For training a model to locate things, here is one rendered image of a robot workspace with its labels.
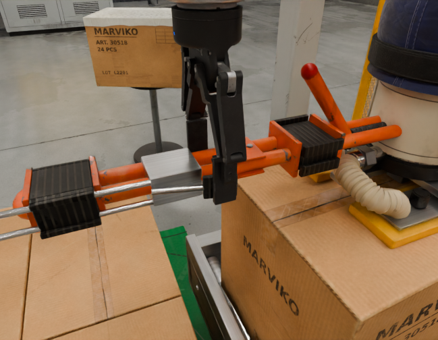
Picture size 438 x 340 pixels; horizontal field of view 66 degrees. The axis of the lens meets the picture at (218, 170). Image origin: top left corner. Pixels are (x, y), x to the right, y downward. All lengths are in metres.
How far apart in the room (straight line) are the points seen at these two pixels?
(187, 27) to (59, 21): 7.39
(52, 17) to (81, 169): 7.31
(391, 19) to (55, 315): 0.98
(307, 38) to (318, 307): 1.30
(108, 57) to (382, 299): 1.98
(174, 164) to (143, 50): 1.71
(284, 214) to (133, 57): 1.71
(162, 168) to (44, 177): 0.14
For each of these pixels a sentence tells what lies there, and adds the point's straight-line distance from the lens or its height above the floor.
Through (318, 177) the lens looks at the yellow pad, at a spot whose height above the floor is 0.96.
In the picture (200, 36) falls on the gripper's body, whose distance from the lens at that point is 0.36.
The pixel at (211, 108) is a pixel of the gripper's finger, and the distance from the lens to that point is 0.38.
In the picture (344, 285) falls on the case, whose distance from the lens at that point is 0.51.
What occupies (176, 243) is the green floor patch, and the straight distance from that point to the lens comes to 1.87.
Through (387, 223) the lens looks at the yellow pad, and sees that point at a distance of 0.60.
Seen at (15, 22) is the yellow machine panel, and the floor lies 0.23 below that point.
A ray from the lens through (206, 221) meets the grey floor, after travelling 1.99.
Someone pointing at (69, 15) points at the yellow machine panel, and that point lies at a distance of 7.73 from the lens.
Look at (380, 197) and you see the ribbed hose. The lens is 0.56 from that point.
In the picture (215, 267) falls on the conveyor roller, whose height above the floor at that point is 0.55.
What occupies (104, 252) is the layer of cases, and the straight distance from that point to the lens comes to 1.13.
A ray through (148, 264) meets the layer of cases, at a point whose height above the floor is 0.54.
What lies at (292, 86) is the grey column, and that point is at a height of 0.79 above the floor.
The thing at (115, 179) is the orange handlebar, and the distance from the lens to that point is 0.47.
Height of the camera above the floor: 1.33
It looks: 33 degrees down
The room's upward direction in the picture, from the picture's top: straight up
